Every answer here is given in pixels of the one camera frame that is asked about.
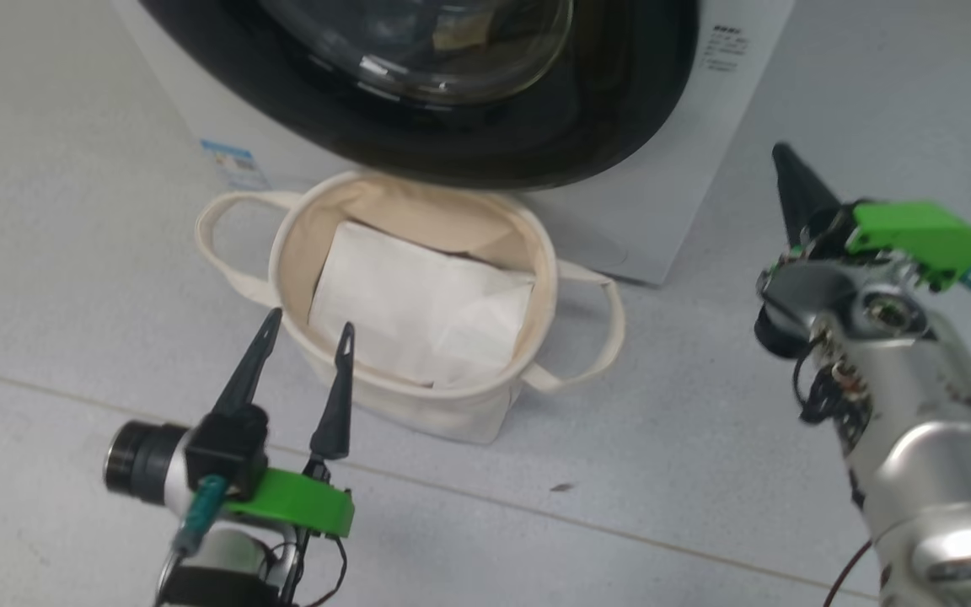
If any thin black left gripper cable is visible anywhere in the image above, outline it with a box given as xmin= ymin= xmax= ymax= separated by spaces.
xmin=283 ymin=531 xmax=348 ymax=607

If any black glass washing machine door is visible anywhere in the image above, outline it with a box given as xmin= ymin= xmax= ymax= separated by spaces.
xmin=138 ymin=0 xmax=700 ymax=191

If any black left arm strap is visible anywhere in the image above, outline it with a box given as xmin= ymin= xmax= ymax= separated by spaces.
xmin=164 ymin=567 xmax=280 ymax=607

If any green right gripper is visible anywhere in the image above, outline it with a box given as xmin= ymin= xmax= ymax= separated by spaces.
xmin=772 ymin=142 xmax=971 ymax=292

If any blue energy label sticker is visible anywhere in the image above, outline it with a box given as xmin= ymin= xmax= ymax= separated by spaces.
xmin=201 ymin=139 xmax=270 ymax=191

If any printed text label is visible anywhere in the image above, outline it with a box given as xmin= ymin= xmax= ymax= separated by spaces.
xmin=700 ymin=24 xmax=749 ymax=75

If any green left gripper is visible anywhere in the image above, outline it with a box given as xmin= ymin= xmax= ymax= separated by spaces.
xmin=212 ymin=308 xmax=357 ymax=540

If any white basket liner sheet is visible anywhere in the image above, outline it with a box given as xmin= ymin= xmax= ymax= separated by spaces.
xmin=308 ymin=219 xmax=535 ymax=389

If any beige canvas laundry basket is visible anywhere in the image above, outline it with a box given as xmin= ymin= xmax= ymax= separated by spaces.
xmin=195 ymin=171 xmax=626 ymax=445

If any white washing machine body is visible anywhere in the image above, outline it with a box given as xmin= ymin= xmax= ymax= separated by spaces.
xmin=110 ymin=0 xmax=794 ymax=286

